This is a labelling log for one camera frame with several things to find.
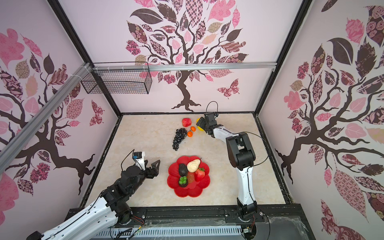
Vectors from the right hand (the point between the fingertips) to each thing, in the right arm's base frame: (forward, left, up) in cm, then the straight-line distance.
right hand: (202, 122), depth 104 cm
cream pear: (-32, +7, -2) cm, 33 cm away
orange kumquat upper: (-2, +7, -5) cm, 9 cm away
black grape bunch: (-7, +16, -4) cm, 18 cm away
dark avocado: (-34, +13, -3) cm, 37 cm away
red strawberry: (-37, +3, -3) cm, 37 cm away
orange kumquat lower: (-6, +9, -6) cm, 13 cm away
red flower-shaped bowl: (-44, +7, -9) cm, 45 cm away
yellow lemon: (-9, +3, +5) cm, 10 cm away
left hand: (-34, +28, +4) cm, 44 cm away
